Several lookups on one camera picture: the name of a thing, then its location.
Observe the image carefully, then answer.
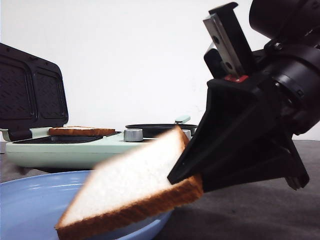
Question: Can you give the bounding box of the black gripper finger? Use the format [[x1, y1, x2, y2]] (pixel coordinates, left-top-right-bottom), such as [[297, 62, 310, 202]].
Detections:
[[202, 132, 310, 192]]

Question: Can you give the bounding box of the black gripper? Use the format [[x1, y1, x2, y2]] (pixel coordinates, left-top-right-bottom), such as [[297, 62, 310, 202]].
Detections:
[[167, 45, 320, 185]]

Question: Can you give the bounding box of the toast slice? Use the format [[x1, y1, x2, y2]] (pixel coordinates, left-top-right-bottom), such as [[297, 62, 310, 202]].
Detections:
[[48, 126, 116, 136], [55, 127, 204, 240]]

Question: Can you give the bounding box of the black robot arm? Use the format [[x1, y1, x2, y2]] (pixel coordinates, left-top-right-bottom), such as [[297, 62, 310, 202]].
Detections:
[[168, 0, 320, 192]]

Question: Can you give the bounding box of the mint green breakfast maker base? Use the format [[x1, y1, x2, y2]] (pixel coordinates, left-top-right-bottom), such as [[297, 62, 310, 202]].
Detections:
[[0, 127, 154, 169]]

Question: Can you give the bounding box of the right silver control knob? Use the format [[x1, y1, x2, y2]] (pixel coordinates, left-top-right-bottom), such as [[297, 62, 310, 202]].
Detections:
[[182, 129, 192, 141]]

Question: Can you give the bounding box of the silver control knob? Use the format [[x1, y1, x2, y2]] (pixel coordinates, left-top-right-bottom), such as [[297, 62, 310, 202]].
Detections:
[[182, 129, 192, 141], [123, 128, 144, 142]]

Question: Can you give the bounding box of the left silver control knob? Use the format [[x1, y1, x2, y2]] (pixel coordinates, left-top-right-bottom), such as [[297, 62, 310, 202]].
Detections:
[[123, 128, 144, 142]]

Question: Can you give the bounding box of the black sandwich maker lid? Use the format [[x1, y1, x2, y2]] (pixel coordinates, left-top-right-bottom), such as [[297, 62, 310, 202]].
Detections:
[[0, 43, 69, 142]]

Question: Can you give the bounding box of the blue plate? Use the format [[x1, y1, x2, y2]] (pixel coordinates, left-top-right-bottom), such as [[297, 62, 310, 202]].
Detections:
[[0, 170, 173, 240]]

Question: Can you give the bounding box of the black frying pan green handle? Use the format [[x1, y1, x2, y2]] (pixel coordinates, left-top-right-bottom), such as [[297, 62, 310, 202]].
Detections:
[[125, 115, 198, 138]]

